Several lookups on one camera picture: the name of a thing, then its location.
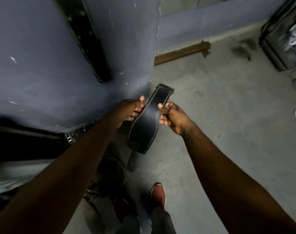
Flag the person's left hand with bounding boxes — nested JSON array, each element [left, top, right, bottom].
[[109, 96, 146, 130]]

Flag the person's right hand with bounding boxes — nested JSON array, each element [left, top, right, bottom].
[[158, 101, 196, 137]]

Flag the black leather belt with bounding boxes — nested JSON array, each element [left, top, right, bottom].
[[126, 83, 175, 172]]

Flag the person's left forearm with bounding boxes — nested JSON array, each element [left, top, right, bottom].
[[0, 114, 120, 234]]

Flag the person's right forearm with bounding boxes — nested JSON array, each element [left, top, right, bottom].
[[182, 122, 296, 234]]

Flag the brown wooden plank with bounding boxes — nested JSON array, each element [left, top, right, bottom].
[[154, 41, 211, 66]]

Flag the silver belt buckle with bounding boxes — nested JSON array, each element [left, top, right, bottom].
[[65, 126, 87, 144]]

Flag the dark round weight plate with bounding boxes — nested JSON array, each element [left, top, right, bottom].
[[96, 157, 127, 196]]

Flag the person's right red shoe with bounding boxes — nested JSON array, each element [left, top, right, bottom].
[[150, 183, 167, 210]]

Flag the person's red shoe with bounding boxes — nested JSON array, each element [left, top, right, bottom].
[[150, 183, 167, 210], [112, 197, 132, 222]]

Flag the person's left red shoe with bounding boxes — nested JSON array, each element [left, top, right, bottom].
[[112, 197, 132, 222]]

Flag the person's grey trousers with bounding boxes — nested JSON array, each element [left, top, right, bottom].
[[116, 207, 177, 234]]

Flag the black metal rack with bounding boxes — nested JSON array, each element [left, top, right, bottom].
[[259, 0, 296, 71]]

